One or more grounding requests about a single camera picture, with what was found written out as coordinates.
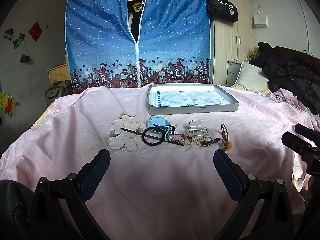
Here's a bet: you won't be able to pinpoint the red wall paper square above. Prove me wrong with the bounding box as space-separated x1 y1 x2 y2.
28 22 43 42

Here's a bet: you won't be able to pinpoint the dark suitcase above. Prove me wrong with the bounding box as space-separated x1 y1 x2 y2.
44 80 73 106

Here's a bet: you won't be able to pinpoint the wooden wardrobe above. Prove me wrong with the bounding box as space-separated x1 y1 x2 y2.
209 0 253 86

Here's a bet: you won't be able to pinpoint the black clothes pile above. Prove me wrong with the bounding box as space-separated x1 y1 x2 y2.
249 42 319 115

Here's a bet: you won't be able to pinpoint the dark flower hair stick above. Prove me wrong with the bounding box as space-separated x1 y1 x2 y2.
121 127 185 146

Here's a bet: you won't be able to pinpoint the yellow wooden box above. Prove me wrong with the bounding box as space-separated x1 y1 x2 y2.
47 63 71 84

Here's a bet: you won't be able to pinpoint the grey shallow tray box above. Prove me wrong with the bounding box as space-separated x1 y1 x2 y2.
146 83 239 115

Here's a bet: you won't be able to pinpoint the light blue kids watch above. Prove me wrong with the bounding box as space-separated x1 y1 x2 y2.
146 116 175 141

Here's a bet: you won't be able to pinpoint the black hair tie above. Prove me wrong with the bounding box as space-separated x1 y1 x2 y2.
141 126 166 146

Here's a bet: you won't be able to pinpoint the grey nightstand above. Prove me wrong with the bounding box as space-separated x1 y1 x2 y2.
226 60 241 87

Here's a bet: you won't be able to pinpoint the black hanging bag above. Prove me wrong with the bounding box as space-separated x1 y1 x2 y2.
206 0 239 23

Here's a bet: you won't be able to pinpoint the blue fabric wardrobe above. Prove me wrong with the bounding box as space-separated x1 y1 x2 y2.
65 0 211 93

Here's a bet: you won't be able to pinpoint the white paper bag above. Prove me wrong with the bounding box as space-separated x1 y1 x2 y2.
253 5 269 28

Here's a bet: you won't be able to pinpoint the pink floral bed sheet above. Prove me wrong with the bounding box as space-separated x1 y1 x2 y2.
1 87 319 239

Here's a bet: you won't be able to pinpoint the white pillow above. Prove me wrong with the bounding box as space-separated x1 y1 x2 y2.
233 61 268 91

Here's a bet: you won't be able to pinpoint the silver hoop bangles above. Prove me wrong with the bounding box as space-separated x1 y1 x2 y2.
198 137 221 147

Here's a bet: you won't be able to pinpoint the yellow bead hair tie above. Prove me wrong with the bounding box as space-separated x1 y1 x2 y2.
219 123 233 151

